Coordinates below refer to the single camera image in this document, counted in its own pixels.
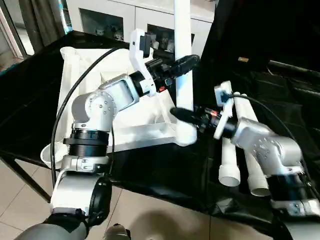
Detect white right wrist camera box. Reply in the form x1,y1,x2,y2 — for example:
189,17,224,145
213,81,237,141

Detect dark robot foot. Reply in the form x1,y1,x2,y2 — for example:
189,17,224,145
102,224,132,240

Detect black work mat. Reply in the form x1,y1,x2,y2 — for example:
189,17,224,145
0,30,320,238

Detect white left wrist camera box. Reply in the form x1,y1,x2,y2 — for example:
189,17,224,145
129,28,157,97

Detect dark grey curtain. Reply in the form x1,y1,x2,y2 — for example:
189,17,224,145
20,0,68,51

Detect white plastic table top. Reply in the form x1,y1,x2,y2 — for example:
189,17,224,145
40,46,192,167

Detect grey metal frame leg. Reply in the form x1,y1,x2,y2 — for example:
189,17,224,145
0,155,51,203

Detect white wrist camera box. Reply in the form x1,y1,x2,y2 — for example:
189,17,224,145
213,81,237,141
129,28,157,97

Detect white glass-door cabinet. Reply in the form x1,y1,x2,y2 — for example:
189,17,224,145
65,0,218,56

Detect dark metal rod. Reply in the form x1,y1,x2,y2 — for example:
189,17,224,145
268,60,320,76

